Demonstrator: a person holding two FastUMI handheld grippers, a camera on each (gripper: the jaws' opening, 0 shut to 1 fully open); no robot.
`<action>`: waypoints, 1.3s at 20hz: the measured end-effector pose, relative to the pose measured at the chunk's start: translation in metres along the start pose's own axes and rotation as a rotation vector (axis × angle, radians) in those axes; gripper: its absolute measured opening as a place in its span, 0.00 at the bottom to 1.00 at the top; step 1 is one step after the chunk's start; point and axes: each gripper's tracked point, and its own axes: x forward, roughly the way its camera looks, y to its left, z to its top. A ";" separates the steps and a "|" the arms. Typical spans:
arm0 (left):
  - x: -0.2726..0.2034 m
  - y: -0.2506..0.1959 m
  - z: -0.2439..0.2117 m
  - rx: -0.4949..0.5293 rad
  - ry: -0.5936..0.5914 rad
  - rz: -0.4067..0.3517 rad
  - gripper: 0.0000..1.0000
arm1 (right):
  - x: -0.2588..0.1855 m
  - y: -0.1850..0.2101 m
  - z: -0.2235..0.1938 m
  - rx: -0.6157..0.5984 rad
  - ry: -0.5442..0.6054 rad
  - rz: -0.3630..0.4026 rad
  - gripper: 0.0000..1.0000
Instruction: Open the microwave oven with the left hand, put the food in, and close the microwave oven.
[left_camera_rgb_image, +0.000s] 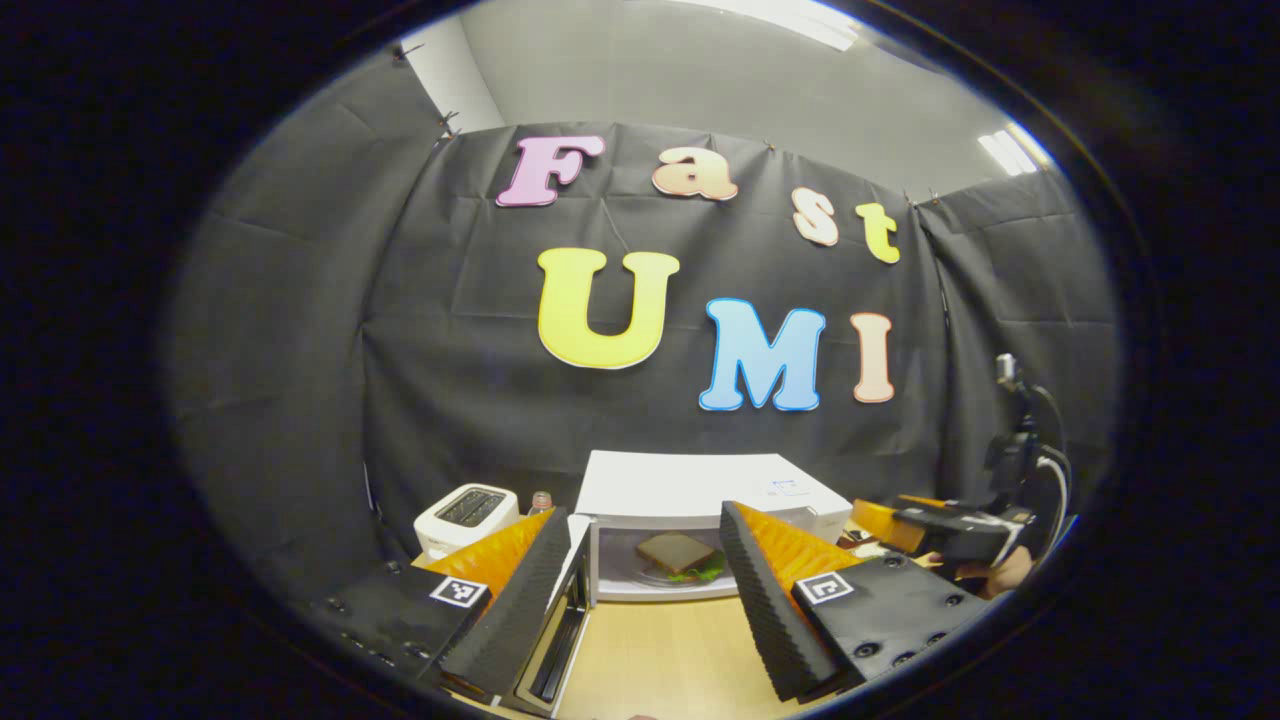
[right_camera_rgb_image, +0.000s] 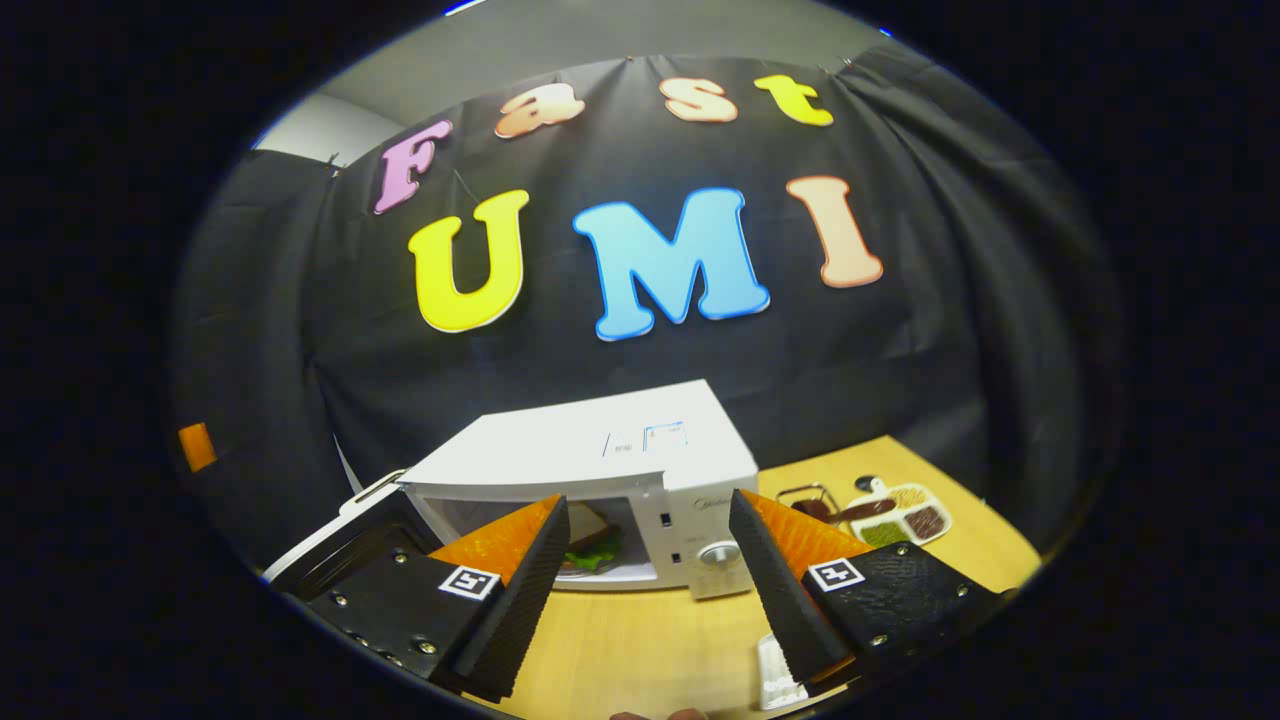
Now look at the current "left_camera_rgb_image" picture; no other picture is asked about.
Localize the white microwave oven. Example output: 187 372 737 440
505 450 853 716

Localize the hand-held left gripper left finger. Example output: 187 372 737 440
310 507 573 698

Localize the white toaster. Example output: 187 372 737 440
414 484 521 563

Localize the small ceiling light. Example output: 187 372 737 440
978 125 1041 178

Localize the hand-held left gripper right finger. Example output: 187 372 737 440
718 500 991 703

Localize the sandwich with lettuce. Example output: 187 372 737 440
635 532 726 584

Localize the long ceiling light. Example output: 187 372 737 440
700 0 861 51

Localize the black backdrop cloth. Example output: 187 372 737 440
165 50 1121 601

